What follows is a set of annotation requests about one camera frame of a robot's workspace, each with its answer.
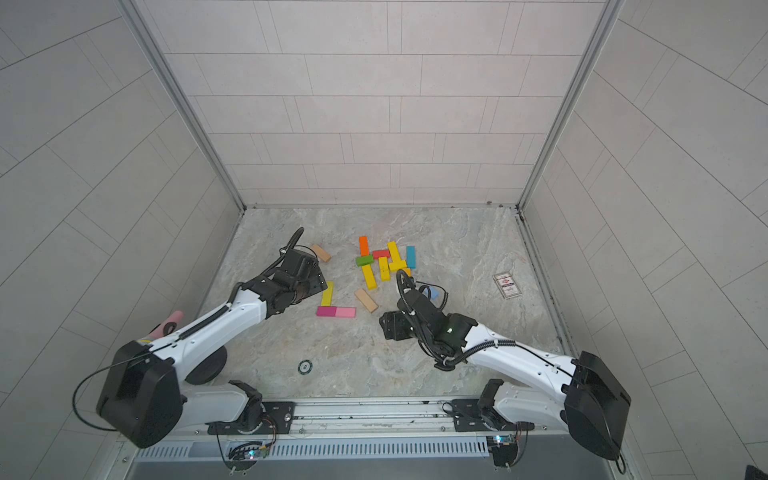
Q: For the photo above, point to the black round microphone stand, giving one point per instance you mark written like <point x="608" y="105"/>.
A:
<point x="209" y="368"/>

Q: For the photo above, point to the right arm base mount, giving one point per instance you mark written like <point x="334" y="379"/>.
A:
<point x="468" y="416"/>

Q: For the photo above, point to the pink microphone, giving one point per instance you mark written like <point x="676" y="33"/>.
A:
<point x="166" y="327"/>

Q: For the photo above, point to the aluminium rail frame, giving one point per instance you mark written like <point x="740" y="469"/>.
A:
<point x="369" y="417"/>

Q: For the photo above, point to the yellow block upper diagonal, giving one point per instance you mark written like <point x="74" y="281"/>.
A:
<point x="394" y="252"/>

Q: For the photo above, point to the pink block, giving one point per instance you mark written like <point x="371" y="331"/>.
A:
<point x="345" y="312"/>

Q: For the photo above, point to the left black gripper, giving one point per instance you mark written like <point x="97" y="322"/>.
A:
<point x="318" y="279"/>

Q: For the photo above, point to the teal block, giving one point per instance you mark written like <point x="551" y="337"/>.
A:
<point x="411" y="257"/>

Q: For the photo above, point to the small printed card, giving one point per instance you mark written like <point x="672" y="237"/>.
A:
<point x="506" y="285"/>

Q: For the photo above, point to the magenta block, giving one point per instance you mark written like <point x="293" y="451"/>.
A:
<point x="327" y="311"/>

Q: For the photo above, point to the tan wooden block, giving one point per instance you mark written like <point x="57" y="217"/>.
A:
<point x="366" y="300"/>
<point x="321" y="253"/>

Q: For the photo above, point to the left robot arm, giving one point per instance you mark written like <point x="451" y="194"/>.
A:
<point x="156" y="386"/>

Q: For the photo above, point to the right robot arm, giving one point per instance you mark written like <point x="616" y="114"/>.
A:
<point x="536" y="388"/>

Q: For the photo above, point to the yellow block short vertical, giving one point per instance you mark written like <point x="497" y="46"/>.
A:
<point x="384" y="268"/>

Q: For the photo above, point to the circuit board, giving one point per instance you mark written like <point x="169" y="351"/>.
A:
<point x="504" y="450"/>
<point x="244" y="456"/>

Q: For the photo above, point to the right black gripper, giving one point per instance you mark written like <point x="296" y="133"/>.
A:
<point x="398" y="316"/>

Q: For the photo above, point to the orange block top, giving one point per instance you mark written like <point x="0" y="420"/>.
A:
<point x="364" y="247"/>

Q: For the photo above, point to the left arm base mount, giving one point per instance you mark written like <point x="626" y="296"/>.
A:
<point x="268" y="418"/>

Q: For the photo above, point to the right circuit board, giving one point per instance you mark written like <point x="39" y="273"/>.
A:
<point x="504" y="450"/>

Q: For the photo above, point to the green block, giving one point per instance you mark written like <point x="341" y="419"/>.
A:
<point x="364" y="260"/>

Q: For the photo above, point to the left circuit board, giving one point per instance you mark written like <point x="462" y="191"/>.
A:
<point x="244" y="456"/>

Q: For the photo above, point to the yellow block small horizontal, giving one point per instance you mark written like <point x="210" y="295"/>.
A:
<point x="397" y="265"/>

